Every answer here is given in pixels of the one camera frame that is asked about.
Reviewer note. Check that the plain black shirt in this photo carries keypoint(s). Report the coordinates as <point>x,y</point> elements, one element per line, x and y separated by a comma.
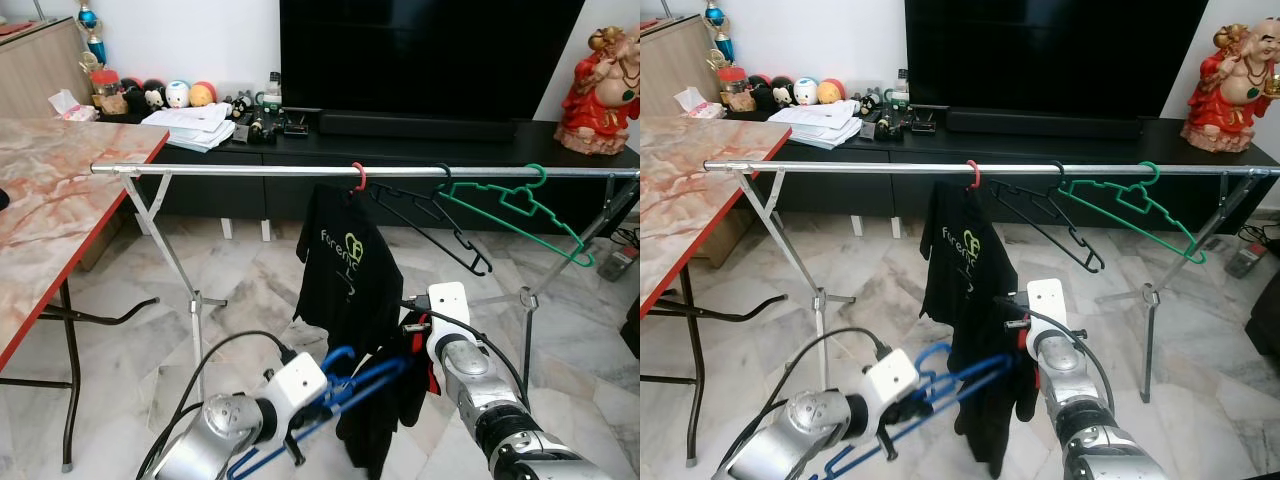
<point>995,420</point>
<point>385,420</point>

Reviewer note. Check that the blue plastic hanger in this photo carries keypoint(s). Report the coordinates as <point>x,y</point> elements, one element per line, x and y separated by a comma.
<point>985,368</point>
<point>380,368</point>

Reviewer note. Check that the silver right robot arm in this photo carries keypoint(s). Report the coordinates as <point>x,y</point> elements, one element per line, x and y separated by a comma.
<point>1090,400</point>
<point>500,400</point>

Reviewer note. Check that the black plastic hanger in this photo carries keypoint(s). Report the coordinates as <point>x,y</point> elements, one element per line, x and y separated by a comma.
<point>486,268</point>
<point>1098,265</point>

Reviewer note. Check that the red plastic hanger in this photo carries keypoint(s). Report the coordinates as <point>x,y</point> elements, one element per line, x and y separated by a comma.
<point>358,178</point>
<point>973,175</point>

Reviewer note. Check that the green plastic hanger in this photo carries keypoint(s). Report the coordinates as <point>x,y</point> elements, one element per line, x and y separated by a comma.
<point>583,257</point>
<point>1197,255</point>

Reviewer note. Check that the black shirt with green logo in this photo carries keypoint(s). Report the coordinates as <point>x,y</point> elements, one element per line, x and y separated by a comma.
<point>965,265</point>
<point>345,270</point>

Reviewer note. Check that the black television console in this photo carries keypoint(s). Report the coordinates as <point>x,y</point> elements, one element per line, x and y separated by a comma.
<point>290,205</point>
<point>900,200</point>

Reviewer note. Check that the black soundbar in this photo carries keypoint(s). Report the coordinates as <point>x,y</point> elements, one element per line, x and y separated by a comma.
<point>1045,123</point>
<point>415,127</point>

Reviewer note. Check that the grey power strip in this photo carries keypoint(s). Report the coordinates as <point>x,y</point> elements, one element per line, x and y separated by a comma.
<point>1245,258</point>
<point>617,262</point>

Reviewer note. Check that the small black electronic box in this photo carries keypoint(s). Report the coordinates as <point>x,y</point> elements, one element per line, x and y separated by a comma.
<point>296,125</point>
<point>923,122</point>

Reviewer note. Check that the dark furniture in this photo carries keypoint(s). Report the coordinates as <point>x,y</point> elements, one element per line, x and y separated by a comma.
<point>1265,315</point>

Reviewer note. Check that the clear plastic bottle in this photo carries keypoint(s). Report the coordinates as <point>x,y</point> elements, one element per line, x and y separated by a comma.
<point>900,90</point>
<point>272,92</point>

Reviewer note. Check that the brown cardboard box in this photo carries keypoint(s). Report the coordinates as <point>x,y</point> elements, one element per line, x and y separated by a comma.
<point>100,245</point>
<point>725,240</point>

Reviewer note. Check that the small black figurine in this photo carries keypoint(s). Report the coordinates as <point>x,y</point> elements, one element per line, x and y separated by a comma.
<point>240,105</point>
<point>868,102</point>

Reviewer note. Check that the black flat television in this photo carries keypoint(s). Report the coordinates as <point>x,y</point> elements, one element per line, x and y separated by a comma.
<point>1050,55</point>
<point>430,55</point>

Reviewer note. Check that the white paper stack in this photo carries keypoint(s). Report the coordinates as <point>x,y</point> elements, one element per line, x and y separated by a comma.
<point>190,125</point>
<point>820,122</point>

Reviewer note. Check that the orange plush toy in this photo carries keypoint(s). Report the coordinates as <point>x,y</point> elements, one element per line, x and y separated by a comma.
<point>203,93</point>
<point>831,90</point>

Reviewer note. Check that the red laughing buddha statue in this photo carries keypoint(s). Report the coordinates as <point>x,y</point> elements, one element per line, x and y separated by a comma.
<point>600,95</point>
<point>1235,90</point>

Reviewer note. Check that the marble folding table red edge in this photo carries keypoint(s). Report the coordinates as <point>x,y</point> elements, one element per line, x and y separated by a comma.
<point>60,200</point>
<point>690,190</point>

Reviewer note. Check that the white and blue plush toy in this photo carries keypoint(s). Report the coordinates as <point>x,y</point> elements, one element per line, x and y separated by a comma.
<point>177,94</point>
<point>806,91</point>

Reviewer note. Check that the black and white plush toy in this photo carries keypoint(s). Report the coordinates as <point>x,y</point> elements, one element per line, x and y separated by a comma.
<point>783,93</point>
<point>154,95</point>

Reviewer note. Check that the black and red plush toy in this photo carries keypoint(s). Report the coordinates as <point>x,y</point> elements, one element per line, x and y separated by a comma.
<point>762,94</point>
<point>133,97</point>

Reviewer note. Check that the clear jar with red lid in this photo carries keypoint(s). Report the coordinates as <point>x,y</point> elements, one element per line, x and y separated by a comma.
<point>105,90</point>
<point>735,88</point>

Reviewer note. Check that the light wooden cabinet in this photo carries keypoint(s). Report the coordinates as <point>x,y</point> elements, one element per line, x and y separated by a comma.
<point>665,65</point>
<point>35,70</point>

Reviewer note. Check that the pink tissue pack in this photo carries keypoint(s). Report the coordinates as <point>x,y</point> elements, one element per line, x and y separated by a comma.
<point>700,103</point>
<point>72,107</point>

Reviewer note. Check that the gold and blue trophy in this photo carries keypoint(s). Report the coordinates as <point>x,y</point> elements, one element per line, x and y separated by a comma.
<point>718,35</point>
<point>90,35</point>

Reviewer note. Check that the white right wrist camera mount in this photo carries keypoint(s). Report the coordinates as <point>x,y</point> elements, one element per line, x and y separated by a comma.
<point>450,305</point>
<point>1047,300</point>

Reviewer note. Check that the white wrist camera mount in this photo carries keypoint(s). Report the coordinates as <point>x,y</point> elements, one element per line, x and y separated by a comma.
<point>893,378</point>
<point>1047,300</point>
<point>450,305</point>
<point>298,383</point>

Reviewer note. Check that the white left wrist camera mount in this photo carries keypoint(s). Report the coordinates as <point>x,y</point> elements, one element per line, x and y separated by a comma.
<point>893,378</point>
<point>298,383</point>

